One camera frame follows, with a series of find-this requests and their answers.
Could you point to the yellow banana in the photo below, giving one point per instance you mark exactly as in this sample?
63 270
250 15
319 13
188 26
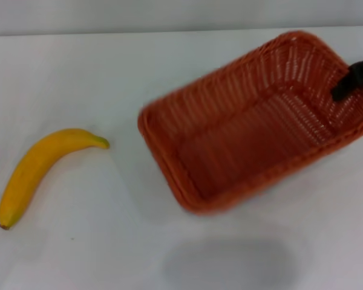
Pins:
33 167

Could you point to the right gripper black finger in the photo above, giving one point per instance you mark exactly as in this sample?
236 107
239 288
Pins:
355 77

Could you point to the orange woven rectangular basket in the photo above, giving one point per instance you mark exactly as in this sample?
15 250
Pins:
245 142

